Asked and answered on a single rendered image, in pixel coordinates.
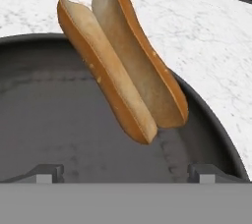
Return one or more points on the dark grey bowl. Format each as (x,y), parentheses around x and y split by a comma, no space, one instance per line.
(59,116)

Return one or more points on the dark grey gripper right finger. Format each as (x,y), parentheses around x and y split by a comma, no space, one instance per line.
(205,173)

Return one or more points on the split brown hot dog bun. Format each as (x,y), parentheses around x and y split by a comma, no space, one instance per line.
(122,67)

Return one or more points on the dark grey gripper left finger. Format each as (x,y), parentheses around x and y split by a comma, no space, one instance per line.
(46,173)

